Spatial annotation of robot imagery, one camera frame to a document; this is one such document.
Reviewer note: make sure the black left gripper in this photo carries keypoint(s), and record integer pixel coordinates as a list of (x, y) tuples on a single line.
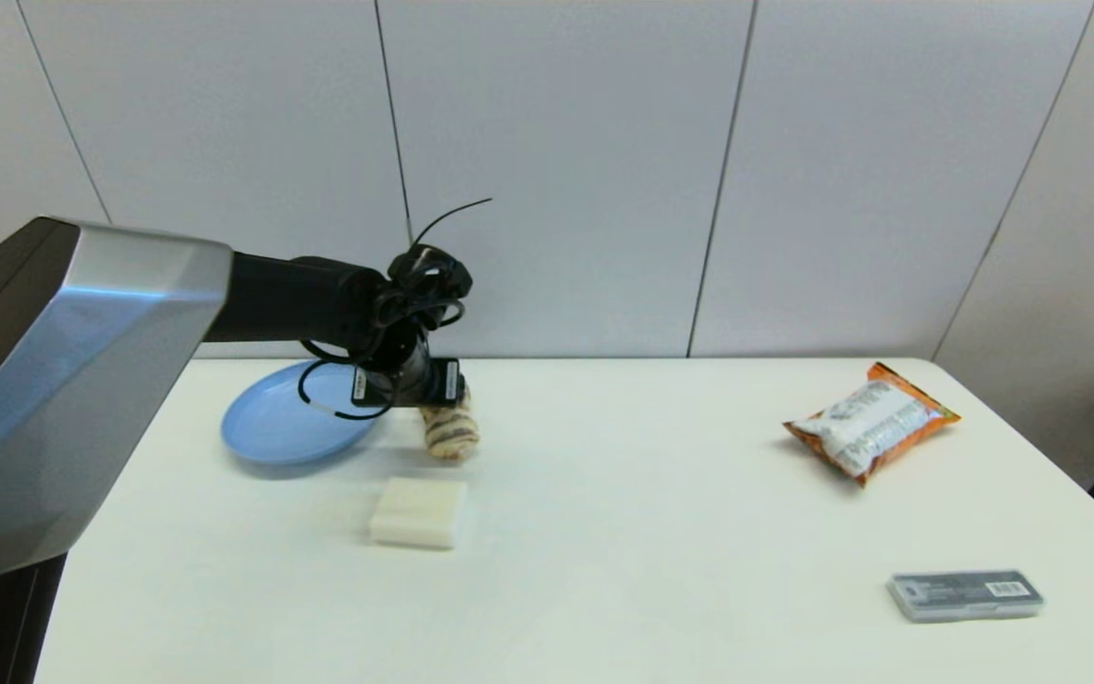
[(409, 383)]

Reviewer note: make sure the striped long bread roll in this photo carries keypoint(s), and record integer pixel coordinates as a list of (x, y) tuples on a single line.
[(452, 432)]

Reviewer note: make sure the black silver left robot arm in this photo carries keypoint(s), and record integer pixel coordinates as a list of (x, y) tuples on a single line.
[(82, 380)]

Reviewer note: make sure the cream rectangular soap block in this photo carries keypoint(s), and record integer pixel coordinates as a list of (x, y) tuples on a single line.
[(417, 513)]

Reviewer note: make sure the blue oval plate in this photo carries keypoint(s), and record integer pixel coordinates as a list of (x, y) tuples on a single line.
[(267, 427)]

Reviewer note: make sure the orange white snack bag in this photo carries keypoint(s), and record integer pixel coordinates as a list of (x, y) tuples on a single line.
[(872, 426)]

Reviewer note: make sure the grey plastic case with barcode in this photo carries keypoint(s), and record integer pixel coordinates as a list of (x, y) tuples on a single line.
[(965, 595)]

